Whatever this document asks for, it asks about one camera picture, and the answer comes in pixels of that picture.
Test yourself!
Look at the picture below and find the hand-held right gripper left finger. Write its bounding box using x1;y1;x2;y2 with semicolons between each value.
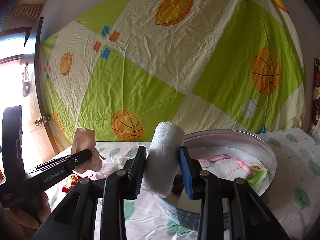
32;146;148;240

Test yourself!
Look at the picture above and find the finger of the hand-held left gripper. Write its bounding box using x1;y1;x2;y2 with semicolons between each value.
34;149;92;173

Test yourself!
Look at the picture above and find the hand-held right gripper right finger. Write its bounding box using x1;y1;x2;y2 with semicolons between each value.
179;146;288;240

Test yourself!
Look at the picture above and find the peach fabric piece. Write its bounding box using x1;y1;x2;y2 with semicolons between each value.
71;127;105;173

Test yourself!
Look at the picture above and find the red embroidered pouch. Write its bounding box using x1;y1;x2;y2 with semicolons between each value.
61;174;83;193

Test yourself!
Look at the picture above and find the lilac fluffy cloth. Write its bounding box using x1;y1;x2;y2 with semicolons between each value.
94;161;125;180

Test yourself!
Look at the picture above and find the white towel pink trim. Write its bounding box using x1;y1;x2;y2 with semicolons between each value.
197;155;253;179

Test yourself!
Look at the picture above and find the green tissue pack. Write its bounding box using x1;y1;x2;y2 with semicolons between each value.
246;162;268;188

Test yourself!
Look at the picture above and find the round cookie tin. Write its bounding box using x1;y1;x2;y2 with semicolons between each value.
157;129;278;230

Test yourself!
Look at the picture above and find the person's left hand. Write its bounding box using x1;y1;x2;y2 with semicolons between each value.
4;192;52;230

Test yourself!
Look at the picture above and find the wooden door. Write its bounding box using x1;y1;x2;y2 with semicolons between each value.
0;17;68;180

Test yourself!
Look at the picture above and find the hanging door ornament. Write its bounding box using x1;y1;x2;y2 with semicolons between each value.
22;65;32;97

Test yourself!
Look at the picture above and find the cloud print bed sheet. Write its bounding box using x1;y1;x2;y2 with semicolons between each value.
47;127;320;240

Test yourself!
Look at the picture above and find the ball print hanging sheet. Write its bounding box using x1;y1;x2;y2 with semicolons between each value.
40;0;307;143

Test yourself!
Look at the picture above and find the red plaid bear pillow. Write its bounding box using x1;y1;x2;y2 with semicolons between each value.
309;58;320;137

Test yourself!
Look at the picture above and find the brass door handle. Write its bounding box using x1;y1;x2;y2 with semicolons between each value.
34;114;52;126

